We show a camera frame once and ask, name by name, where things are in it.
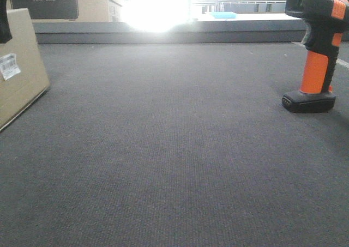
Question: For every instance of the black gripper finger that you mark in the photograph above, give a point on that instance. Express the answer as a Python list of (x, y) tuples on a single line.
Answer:
[(5, 35)]

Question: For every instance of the small labelled cardboard package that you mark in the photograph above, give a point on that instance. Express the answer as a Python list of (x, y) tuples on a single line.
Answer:
[(23, 75)]

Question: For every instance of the orange black barcode scanner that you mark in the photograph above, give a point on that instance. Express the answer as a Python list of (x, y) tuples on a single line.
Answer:
[(326, 21)]

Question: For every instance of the large stacked cardboard box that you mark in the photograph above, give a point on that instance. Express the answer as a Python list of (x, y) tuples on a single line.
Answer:
[(88, 11)]

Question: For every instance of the blue plastic tray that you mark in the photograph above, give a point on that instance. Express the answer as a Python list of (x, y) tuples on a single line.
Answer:
[(223, 15)]

